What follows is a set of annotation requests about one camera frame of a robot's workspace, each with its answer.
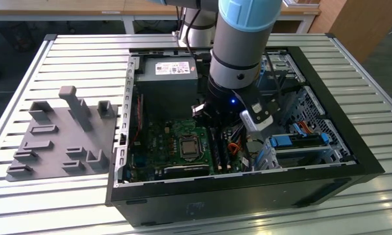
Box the grey power supply unit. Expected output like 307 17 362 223
135 58 203 119

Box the silver CPU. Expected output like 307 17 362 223
182 141 199 157

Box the round grey speaker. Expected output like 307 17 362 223
247 139 266 155

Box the green motherboard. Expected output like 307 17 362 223
131 118 250 182

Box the metal socket cover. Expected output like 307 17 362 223
178 134 202 162

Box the hard disk in blue carrier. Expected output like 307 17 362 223
270 134 331 150

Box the grey metal disk bay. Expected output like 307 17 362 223
258 53 307 98

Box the perforated metal disk cage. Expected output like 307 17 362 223
286 85 352 160

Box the black PC case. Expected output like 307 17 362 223
104 46 386 227

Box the grey parts rack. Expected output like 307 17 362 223
6 85 120 183

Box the wooden cabinet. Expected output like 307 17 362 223
308 0 392 64

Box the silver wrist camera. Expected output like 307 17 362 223
239 107 276 132

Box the orange wire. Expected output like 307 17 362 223
228 143 247 157

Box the wooden desk white frame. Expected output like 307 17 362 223
0 0 322 35

